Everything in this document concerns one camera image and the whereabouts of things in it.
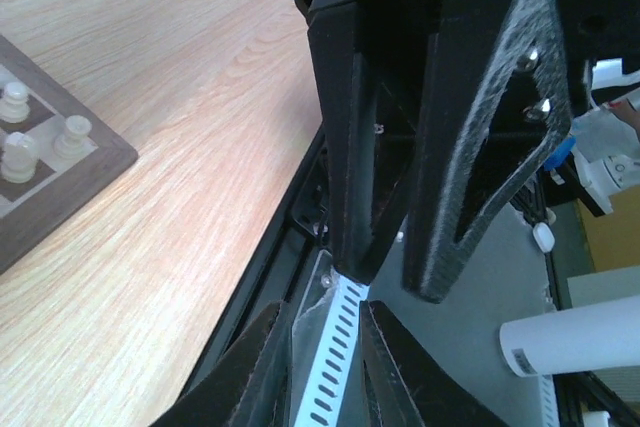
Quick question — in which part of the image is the white device with cable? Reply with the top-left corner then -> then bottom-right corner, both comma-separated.
543,58 -> 639,217

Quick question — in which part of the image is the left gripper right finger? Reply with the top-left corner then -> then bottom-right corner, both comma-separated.
359,300 -> 505,426

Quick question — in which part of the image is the wooden chess board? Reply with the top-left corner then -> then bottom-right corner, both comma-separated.
1,39 -> 138,271

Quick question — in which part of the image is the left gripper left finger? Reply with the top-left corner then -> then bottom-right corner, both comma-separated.
154,301 -> 291,426

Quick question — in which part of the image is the white paper roll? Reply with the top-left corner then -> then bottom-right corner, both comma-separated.
499,296 -> 639,377

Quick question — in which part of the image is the white slotted cable duct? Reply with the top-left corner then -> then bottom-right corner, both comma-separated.
289,273 -> 368,426

